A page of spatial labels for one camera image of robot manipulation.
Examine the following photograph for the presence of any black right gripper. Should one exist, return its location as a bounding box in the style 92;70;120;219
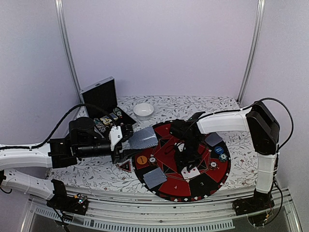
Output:
174;136;202;173

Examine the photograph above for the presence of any black triangular all-in button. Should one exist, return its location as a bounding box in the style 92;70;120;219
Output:
117;161;131;173

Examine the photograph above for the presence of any three of diamonds card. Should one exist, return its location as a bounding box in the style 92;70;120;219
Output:
181;167;200;180

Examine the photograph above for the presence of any orange big blind button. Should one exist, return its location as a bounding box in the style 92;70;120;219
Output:
136;155;148;165

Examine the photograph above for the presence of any blue small blind button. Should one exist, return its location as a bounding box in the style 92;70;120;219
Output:
214;146;224;156

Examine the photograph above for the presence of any orange black hundred chip stack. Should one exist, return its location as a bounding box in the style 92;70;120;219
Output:
148;157;157;166

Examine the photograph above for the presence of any green fifty poker chip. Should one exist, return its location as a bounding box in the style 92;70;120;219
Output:
219;153;228;162

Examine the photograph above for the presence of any dealt blue playing card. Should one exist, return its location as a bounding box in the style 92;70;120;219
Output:
143;168;167;189

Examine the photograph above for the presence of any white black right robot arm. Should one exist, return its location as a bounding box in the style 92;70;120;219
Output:
170;99;282;211

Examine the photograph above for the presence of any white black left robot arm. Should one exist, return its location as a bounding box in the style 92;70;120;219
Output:
0;117;140;210

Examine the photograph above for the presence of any round red black poker mat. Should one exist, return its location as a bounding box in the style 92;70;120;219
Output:
132;119;231;202

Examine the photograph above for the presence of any row of poker chips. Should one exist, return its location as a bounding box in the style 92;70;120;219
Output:
94;118;106;133

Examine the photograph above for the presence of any boxed playing card deck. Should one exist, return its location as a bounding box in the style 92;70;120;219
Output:
100;114;118;124

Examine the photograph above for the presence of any short green chip row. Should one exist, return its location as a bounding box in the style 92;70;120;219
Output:
113;107;122;118

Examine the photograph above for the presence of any white ceramic bowl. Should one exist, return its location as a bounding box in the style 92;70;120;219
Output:
133;103;155;120

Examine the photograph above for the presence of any aluminium poker chip case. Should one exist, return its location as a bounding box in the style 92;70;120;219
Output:
81;76;137;129

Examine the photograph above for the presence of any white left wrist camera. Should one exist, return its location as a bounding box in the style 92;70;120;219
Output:
109;124;134;151

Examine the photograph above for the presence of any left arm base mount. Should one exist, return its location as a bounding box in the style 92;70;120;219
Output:
46;179;89;216

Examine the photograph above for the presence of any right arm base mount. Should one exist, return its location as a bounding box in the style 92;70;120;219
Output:
232;190;275;227

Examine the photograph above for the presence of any left aluminium frame post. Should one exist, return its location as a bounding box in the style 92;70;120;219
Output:
55;0;80;95

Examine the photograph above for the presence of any aluminium frame post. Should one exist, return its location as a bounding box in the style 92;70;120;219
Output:
55;0;80;95
237;0;266;104

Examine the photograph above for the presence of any right aluminium frame post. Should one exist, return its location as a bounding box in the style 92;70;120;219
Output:
237;0;266;104

